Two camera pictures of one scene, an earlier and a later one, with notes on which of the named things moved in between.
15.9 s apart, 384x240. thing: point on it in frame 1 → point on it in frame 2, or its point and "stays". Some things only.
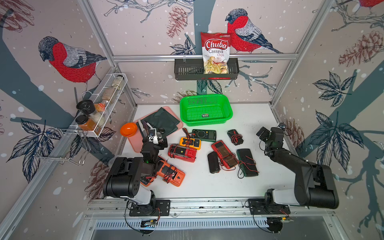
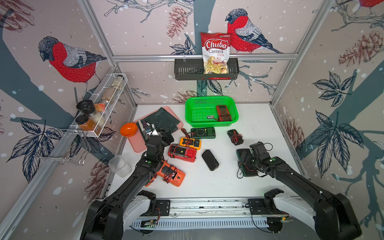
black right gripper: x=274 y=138 → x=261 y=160
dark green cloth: x=162 y=120 stays
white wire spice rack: x=97 y=111 stays
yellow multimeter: x=193 y=143 stays
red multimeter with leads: x=189 y=154 stays
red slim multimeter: x=226 y=157 → x=223 y=114
